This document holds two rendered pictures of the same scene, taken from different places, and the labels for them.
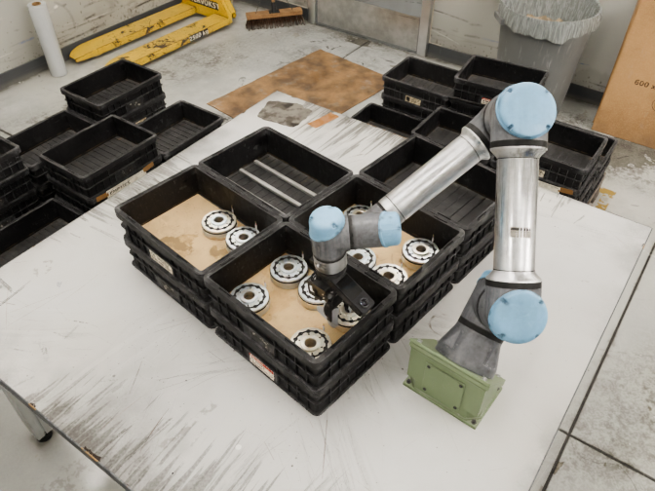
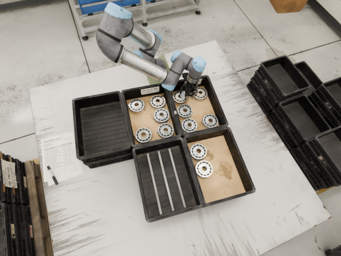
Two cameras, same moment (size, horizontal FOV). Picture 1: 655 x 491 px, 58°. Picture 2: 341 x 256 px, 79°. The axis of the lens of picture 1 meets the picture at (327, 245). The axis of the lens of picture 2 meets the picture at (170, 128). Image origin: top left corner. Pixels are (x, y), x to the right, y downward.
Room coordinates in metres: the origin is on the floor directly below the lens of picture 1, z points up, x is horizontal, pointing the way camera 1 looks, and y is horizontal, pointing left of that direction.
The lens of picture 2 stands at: (1.72, 0.26, 2.04)
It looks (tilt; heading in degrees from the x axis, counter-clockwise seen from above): 65 degrees down; 206
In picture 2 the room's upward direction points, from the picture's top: 8 degrees clockwise
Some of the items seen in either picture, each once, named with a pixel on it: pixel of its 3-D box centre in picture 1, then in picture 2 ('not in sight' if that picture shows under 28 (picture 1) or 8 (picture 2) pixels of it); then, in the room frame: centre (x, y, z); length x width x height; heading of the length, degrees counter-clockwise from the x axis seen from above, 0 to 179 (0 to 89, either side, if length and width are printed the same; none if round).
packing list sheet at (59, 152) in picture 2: not in sight; (59, 156); (1.74, -0.51, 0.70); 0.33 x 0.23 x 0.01; 55
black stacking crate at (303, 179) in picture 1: (276, 183); (165, 178); (1.50, 0.16, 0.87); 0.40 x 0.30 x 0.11; 47
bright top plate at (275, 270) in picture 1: (288, 268); (189, 125); (1.14, 0.10, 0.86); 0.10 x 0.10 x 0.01
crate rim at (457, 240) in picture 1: (375, 228); (149, 113); (1.23, -0.13, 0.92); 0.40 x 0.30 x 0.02; 47
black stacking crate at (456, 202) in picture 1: (436, 193); (102, 126); (1.45, -0.34, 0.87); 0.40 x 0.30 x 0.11; 47
